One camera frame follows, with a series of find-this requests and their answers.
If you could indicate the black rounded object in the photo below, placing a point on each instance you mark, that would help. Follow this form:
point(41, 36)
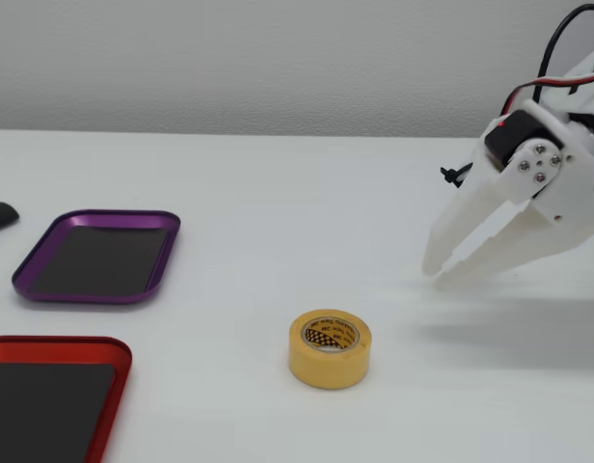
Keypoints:
point(0, 214)

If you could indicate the black zip tie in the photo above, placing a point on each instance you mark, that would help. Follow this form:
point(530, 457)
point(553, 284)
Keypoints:
point(452, 174)

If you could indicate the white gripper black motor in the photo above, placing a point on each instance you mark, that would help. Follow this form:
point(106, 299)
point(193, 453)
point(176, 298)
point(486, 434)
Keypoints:
point(569, 185)

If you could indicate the purple metal tray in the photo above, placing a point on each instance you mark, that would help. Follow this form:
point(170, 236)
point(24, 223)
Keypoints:
point(94, 255)

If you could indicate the yellow masking tape roll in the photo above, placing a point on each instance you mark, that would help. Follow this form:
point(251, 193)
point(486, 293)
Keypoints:
point(328, 369)

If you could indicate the red metal tray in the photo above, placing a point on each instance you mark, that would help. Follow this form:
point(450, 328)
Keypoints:
point(46, 410)

